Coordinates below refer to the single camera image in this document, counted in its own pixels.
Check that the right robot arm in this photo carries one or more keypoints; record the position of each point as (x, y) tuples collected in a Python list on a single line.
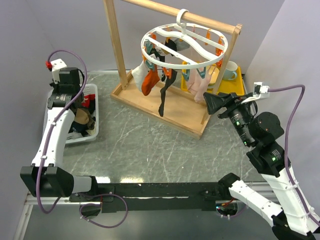
[(291, 218)]

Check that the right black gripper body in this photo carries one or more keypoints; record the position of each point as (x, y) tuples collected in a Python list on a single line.
[(234, 103)]

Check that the wooden hanger rack frame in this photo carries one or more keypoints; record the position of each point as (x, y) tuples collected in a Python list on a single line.
[(167, 102)]

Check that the pink sheer sock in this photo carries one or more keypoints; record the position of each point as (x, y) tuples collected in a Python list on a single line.
[(197, 86)]

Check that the aluminium rail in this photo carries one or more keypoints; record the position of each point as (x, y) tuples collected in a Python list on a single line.
[(31, 200)]

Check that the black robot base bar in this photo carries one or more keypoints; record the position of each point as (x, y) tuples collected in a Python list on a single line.
[(116, 197)]

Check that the tan brown ribbed sock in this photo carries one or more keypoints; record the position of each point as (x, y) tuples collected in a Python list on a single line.
[(84, 117)]

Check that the yellow white small sock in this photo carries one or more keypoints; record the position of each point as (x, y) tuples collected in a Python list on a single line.
[(159, 53)]

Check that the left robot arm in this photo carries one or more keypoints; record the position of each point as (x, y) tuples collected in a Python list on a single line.
[(45, 177)]

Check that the red sock in basket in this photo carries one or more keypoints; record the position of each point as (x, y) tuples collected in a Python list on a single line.
[(89, 102)]

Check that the yellow bowl on plates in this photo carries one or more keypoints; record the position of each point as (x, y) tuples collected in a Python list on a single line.
[(212, 74)]

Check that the yellow plastic tray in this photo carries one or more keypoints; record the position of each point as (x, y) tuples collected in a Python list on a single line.
[(226, 86)]

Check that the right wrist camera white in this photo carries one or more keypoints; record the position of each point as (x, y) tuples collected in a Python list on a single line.
[(260, 91)]

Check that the white plastic laundry basket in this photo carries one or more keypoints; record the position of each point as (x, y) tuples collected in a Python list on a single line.
[(90, 130)]

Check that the orange sock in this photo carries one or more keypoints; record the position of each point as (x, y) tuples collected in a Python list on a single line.
[(151, 79)]

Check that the white round clip hanger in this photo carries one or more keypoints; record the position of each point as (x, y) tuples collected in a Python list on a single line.
[(175, 38)]

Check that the navy sock in basket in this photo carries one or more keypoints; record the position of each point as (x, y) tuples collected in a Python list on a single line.
[(77, 127)]

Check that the pale green mug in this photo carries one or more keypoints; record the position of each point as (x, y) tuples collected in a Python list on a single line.
[(230, 72)]

